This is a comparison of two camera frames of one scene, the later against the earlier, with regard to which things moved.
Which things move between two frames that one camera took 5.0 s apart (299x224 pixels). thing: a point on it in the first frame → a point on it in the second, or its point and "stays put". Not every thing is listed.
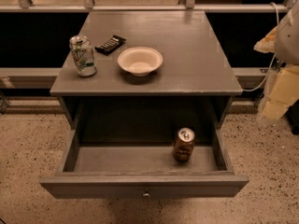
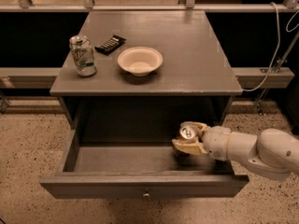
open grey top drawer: [145, 170] stays put
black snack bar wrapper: [110, 45] stays put
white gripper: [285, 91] → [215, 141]
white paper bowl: [139, 61] stays put
